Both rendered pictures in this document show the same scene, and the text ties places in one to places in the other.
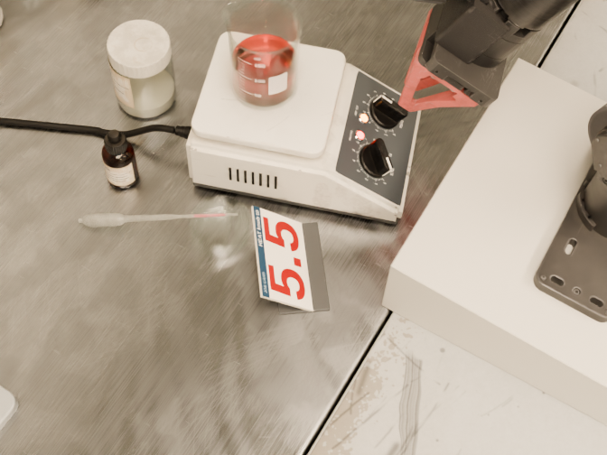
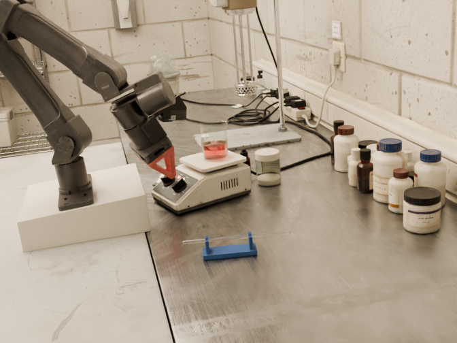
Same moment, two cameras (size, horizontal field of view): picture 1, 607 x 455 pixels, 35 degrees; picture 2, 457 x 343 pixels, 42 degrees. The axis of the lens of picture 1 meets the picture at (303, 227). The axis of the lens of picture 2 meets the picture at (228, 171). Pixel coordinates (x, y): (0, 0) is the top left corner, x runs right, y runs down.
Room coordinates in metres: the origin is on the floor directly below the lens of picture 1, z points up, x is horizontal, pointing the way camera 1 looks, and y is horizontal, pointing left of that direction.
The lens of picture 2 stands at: (1.62, -0.77, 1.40)
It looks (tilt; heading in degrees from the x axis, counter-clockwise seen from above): 18 degrees down; 141
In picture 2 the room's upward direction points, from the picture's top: 5 degrees counter-clockwise
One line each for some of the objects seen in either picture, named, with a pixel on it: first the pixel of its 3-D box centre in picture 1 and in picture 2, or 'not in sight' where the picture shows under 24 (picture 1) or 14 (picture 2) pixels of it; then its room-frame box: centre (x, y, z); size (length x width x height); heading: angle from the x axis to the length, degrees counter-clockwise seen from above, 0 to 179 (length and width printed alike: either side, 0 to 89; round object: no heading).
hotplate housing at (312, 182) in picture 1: (296, 126); (205, 180); (0.55, 0.01, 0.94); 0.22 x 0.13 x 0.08; 82
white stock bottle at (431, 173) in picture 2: not in sight; (430, 177); (0.97, 0.28, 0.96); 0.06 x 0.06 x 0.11
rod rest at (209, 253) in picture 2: not in sight; (228, 245); (0.82, -0.15, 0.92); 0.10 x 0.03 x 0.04; 53
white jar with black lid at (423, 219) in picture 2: not in sight; (421, 209); (1.02, 0.17, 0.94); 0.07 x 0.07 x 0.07
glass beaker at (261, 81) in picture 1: (261, 55); (215, 141); (0.56, 0.05, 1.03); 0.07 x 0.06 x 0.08; 70
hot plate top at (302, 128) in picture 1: (270, 92); (212, 159); (0.55, 0.04, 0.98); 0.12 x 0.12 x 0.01; 82
